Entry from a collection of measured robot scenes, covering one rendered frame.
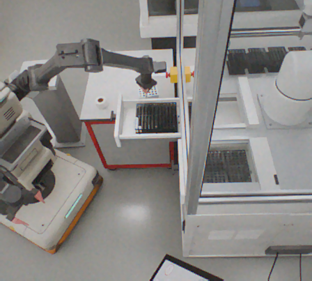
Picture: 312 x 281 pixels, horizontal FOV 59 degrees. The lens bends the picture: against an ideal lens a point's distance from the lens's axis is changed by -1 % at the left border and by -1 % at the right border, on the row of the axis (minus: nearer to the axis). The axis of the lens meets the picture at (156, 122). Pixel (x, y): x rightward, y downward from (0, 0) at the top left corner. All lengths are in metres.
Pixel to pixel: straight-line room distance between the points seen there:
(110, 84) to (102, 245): 1.13
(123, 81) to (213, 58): 1.42
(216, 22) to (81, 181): 1.76
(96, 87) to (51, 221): 0.92
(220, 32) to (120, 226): 1.88
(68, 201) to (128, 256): 0.56
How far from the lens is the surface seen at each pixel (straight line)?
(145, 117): 1.49
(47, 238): 2.02
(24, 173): 1.61
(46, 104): 2.24
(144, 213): 2.20
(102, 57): 1.02
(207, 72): 0.51
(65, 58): 0.98
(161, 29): 2.10
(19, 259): 2.37
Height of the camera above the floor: 2.07
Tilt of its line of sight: 53 degrees down
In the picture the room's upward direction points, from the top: 5 degrees counter-clockwise
